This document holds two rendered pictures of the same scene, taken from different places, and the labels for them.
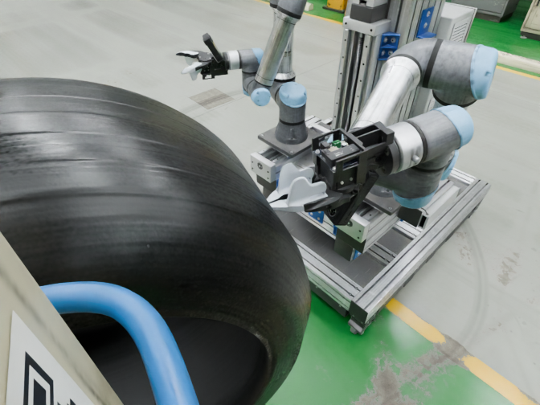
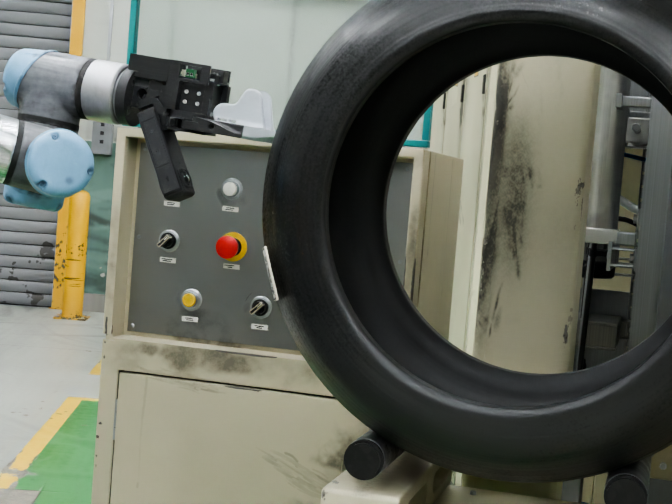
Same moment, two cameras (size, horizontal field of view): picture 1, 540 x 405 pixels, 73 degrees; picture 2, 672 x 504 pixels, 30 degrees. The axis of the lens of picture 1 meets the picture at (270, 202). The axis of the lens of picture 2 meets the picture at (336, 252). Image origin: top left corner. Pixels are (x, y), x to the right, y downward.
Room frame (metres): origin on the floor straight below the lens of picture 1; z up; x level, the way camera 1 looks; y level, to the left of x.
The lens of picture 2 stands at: (1.50, 1.00, 1.20)
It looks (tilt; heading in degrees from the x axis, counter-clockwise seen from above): 3 degrees down; 220
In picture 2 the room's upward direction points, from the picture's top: 5 degrees clockwise
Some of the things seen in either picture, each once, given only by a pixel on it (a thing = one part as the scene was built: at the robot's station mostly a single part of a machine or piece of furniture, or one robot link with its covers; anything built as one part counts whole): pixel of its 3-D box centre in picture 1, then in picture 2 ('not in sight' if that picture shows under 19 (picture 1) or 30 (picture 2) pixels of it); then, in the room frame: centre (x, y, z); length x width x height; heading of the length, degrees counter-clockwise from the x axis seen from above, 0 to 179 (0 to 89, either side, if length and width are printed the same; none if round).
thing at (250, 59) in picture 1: (250, 59); not in sight; (1.55, 0.08, 1.04); 0.11 x 0.08 x 0.09; 108
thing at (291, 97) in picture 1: (292, 101); not in sight; (1.47, -0.10, 0.88); 0.13 x 0.12 x 0.14; 18
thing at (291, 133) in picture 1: (292, 126); not in sight; (1.46, -0.10, 0.77); 0.15 x 0.15 x 0.10
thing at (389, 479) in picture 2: not in sight; (393, 485); (0.26, 0.10, 0.84); 0.36 x 0.09 x 0.06; 25
